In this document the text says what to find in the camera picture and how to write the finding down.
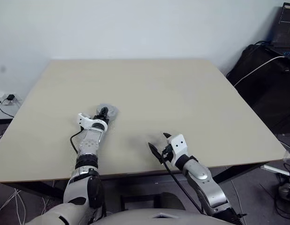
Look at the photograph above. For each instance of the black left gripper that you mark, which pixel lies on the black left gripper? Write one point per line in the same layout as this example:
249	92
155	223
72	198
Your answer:
101	119

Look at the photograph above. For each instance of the black open laptop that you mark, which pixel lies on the black open laptop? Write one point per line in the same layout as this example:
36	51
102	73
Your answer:
284	28

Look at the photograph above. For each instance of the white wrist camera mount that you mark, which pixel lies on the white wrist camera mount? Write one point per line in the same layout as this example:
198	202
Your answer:
178	145
85	120

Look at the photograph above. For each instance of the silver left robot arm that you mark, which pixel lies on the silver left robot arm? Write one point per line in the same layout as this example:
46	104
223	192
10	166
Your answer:
88	145

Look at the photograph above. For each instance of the black power adapter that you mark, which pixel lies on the black power adapter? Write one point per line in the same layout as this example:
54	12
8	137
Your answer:
10	97

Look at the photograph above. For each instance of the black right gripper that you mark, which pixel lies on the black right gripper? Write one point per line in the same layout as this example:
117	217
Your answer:
167	154

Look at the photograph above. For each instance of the white flat floor bar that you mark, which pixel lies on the white flat floor bar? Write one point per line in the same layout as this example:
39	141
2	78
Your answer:
274	169

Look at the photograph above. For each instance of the white power strip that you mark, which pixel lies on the white power strip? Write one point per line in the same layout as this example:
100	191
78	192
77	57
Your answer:
17	99

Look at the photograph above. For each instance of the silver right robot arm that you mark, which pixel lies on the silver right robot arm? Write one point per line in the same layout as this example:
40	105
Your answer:
201	175

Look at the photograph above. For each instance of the large black bag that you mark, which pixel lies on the large black bag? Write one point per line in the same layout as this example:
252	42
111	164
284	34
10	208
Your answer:
262	89

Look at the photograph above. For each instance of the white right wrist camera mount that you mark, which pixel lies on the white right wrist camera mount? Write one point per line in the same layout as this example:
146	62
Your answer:
178	145

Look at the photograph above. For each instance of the black table frame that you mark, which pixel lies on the black table frame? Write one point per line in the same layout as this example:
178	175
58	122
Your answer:
135	178

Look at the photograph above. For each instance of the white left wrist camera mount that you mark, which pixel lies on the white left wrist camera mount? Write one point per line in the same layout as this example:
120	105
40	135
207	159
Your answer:
85	120

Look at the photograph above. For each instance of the grey robot torso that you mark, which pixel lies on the grey robot torso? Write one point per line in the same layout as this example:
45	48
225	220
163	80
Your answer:
158	218

